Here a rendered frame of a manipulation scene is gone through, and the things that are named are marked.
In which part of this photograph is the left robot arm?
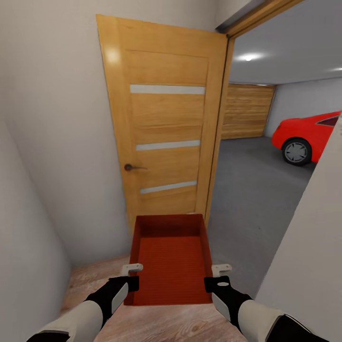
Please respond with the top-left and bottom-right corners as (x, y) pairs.
(27, 264), (143, 342)

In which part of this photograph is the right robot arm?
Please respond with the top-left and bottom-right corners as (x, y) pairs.
(204, 264), (329, 342)

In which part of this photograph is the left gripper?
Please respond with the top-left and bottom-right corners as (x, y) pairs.
(125, 276), (139, 292)

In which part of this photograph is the storage box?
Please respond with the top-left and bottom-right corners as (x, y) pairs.
(123, 214), (214, 306)

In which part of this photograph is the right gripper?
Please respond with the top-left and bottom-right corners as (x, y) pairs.
(204, 275), (230, 293)

